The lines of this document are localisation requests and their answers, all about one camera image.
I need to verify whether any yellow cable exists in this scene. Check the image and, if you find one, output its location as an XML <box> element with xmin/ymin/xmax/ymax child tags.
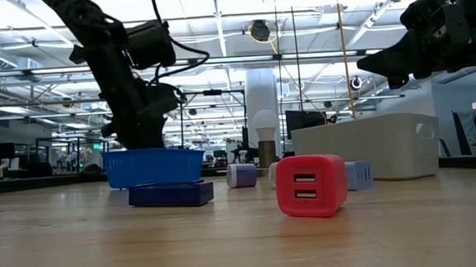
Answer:
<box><xmin>334</xmin><ymin>0</ymin><xmax>356</xmax><ymax>120</ymax></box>

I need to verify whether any blue plastic basket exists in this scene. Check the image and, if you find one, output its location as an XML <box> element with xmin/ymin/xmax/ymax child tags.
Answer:
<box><xmin>101</xmin><ymin>145</ymin><xmax>207</xmax><ymax>191</ymax></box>

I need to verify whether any black computer monitor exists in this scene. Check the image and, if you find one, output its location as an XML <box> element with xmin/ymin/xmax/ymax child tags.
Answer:
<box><xmin>284</xmin><ymin>107</ymin><xmax>331</xmax><ymax>142</ymax></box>

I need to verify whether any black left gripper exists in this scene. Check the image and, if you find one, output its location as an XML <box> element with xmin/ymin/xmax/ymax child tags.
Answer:
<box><xmin>96</xmin><ymin>72</ymin><xmax>190</xmax><ymax>154</ymax></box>

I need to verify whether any grey plastic bin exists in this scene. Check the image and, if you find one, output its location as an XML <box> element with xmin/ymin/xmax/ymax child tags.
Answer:
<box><xmin>289</xmin><ymin>110</ymin><xmax>443</xmax><ymax>188</ymax></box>

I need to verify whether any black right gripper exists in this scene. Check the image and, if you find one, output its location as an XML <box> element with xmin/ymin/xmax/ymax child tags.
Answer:
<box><xmin>352</xmin><ymin>0</ymin><xmax>476</xmax><ymax>93</ymax></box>

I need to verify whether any white bulb on brass base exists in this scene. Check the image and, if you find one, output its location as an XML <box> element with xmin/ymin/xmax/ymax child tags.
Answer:
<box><xmin>250</xmin><ymin>107</ymin><xmax>283</xmax><ymax>169</ymax></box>

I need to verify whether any purple wall charger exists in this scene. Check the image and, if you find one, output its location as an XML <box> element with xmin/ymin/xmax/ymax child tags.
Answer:
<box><xmin>225</xmin><ymin>161</ymin><xmax>259</xmax><ymax>189</ymax></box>

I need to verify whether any small red USB charger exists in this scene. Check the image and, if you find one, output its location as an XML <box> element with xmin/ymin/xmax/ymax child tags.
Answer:
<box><xmin>274</xmin><ymin>152</ymin><xmax>350</xmax><ymax>222</ymax></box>

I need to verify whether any light blue cube adapter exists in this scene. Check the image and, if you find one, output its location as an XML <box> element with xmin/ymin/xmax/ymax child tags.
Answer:
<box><xmin>342</xmin><ymin>160</ymin><xmax>375</xmax><ymax>193</ymax></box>

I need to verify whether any dark blue digital timer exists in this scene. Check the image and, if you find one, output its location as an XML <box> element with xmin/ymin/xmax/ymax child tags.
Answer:
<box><xmin>127</xmin><ymin>178</ymin><xmax>216</xmax><ymax>212</ymax></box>

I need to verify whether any black aluminium table frame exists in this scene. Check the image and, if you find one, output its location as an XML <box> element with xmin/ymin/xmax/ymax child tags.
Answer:
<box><xmin>0</xmin><ymin>150</ymin><xmax>476</xmax><ymax>197</ymax></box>

